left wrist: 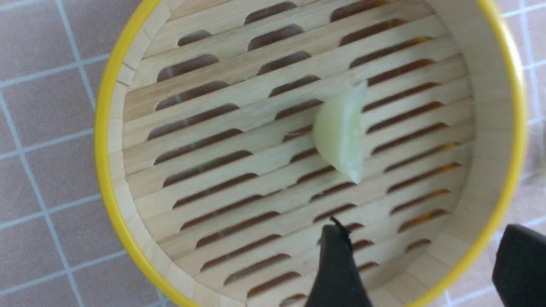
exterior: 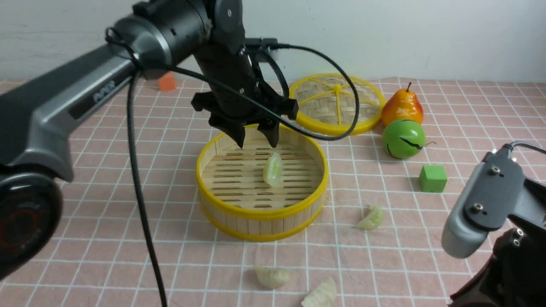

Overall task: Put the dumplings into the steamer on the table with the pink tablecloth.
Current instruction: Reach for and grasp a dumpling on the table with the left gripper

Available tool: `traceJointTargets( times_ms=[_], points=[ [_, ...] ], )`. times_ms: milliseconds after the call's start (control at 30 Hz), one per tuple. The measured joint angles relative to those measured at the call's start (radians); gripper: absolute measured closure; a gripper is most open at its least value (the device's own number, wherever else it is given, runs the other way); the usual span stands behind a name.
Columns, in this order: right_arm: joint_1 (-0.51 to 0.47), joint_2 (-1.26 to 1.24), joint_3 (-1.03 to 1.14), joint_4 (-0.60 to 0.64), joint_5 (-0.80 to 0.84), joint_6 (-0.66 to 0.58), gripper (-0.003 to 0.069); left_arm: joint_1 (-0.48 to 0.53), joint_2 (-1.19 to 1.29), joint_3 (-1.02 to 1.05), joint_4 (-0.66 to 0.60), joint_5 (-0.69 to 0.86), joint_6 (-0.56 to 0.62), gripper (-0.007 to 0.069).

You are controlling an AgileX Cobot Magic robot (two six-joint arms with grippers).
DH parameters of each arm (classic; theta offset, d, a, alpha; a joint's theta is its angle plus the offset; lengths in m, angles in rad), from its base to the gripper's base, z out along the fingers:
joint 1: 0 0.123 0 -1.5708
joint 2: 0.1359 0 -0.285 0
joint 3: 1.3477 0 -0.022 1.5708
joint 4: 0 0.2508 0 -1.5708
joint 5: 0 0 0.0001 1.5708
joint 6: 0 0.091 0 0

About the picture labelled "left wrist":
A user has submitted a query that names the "pale green dumpling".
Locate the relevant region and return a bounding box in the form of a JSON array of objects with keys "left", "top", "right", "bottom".
[{"left": 312, "top": 81, "right": 368, "bottom": 184}]

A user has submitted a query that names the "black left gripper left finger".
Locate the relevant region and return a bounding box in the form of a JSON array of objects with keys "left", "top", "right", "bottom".
[{"left": 305, "top": 217, "right": 372, "bottom": 307}]

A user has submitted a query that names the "bamboo steamer tray yellow rim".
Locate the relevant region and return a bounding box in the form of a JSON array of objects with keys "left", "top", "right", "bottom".
[{"left": 94, "top": 0, "right": 527, "bottom": 307}]

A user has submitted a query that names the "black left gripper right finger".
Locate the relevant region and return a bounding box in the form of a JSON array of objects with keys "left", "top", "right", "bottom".
[{"left": 493, "top": 224, "right": 546, "bottom": 307}]

